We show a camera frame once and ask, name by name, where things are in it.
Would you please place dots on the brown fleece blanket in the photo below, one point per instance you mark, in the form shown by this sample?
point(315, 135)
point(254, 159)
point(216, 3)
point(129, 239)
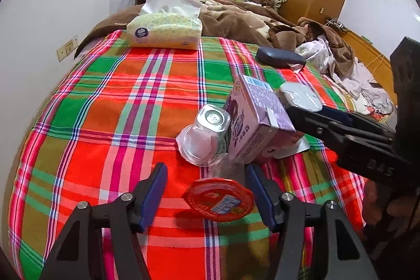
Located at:
point(229, 24)

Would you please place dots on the dark blue glasses case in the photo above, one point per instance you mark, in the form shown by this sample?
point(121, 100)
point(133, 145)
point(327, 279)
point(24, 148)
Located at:
point(279, 57)

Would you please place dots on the beige wall socket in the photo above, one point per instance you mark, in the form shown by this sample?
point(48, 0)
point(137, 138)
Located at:
point(64, 50)

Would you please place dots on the pale printed duvet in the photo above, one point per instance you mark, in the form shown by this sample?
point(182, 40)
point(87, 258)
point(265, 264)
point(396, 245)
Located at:
point(361, 83)

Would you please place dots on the yellow-green tissue pack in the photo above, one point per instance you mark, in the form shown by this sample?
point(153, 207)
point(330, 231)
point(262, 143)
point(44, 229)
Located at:
point(164, 32)

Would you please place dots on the clear cup with red lid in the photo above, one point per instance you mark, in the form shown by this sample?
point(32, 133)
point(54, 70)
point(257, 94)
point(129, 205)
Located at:
point(213, 198)

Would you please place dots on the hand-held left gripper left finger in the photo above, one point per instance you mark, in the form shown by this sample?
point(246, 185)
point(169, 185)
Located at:
point(152, 191)

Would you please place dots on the dark phone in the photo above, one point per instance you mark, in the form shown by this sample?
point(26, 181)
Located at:
point(375, 84)

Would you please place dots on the white power strip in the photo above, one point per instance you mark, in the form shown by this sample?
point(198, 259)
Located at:
point(336, 24)

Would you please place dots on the clear plastic cup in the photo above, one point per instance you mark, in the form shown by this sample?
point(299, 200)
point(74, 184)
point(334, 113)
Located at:
point(200, 142)

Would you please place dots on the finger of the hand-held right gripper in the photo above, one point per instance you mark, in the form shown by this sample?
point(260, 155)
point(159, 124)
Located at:
point(338, 115)
point(315, 124)

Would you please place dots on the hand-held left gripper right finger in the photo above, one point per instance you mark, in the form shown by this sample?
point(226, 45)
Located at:
point(259, 194)

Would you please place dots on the white and blue yogurt cup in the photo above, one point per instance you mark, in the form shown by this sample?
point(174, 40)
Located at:
point(300, 96)

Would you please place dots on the purple milk carton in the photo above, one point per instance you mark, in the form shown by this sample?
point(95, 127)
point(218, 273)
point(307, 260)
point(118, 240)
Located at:
point(256, 103)

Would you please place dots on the cream floral blanket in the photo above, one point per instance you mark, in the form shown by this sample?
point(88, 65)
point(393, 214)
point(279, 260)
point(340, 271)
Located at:
point(377, 111)

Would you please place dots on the wooden headboard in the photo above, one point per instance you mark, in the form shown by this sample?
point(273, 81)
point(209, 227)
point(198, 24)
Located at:
point(364, 47)

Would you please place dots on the plaid bed sheet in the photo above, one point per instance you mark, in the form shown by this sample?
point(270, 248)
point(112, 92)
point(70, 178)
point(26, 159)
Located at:
point(98, 122)

